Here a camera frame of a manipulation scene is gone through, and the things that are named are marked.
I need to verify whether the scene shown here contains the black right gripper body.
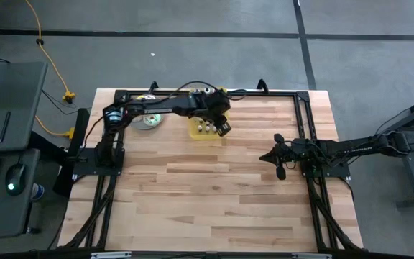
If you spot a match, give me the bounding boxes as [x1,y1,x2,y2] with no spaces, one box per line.
[282,145,308,170]

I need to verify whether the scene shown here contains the green toy donut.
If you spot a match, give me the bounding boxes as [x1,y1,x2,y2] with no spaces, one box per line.
[144,114,163,127]

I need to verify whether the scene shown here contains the black aluminium table frame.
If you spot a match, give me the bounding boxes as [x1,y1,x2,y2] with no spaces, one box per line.
[58,89,365,253]

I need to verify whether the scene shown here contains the grey desk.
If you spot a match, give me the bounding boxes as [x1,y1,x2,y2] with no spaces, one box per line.
[0,61,49,241]

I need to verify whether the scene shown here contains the silver metal bracket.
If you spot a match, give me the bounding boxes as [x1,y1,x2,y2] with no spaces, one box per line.
[91,251,132,259]
[292,253,333,259]

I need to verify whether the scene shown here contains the black upright post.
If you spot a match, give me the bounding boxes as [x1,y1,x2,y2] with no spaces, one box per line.
[53,106,91,198]

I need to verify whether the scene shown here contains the yellow extension cord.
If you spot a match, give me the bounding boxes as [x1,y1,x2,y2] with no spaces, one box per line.
[24,0,77,140]

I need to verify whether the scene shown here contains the round clear plate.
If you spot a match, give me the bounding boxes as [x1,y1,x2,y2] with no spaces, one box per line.
[127,94,165,131]

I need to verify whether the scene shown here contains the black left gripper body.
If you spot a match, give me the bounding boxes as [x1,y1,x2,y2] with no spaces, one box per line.
[201,90,231,125]

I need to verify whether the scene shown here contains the black pen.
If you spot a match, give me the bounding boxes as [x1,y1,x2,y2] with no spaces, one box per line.
[0,110,12,143]

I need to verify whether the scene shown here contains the black computer mouse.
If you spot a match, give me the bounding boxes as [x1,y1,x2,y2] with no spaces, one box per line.
[4,163,27,197]

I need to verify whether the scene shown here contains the yellow translucent plastic bin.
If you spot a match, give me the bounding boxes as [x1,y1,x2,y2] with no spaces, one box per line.
[188,87,231,141]

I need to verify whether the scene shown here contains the black metal stand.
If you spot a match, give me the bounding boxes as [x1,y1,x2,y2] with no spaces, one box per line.
[374,91,414,209]

